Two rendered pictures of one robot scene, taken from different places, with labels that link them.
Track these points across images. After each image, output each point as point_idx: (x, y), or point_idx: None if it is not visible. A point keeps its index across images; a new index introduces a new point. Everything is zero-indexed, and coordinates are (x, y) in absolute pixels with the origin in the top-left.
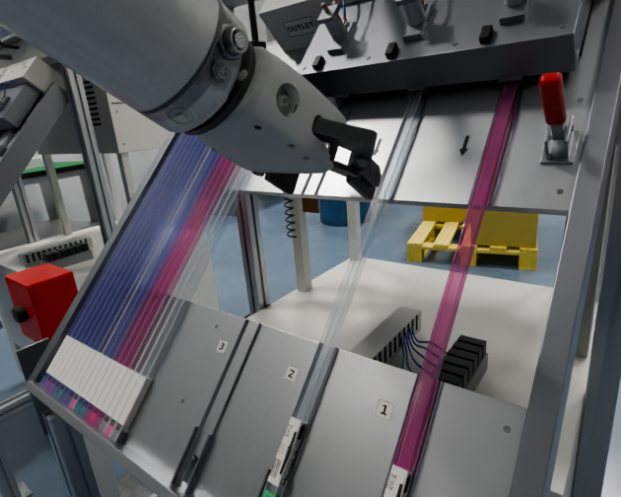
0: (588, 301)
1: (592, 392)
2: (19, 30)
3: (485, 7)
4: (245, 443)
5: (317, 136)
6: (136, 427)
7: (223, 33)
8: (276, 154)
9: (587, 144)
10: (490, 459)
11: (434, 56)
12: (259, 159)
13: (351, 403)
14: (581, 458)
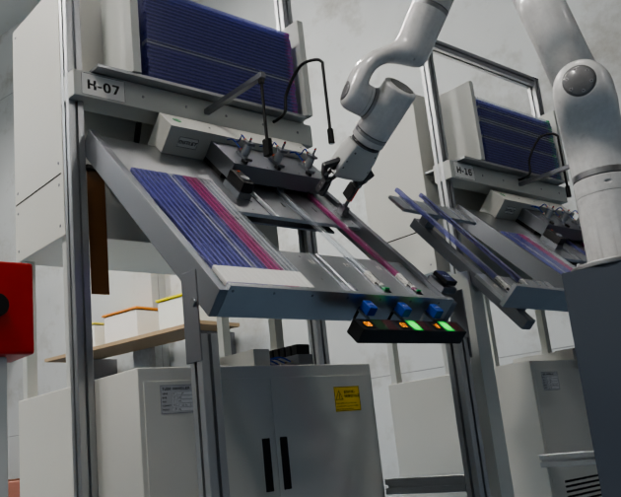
0: (281, 341)
1: (322, 364)
2: (397, 117)
3: (295, 166)
4: (359, 283)
5: None
6: None
7: None
8: (365, 169)
9: (349, 212)
10: (405, 271)
11: (295, 175)
12: (357, 170)
13: (371, 268)
14: None
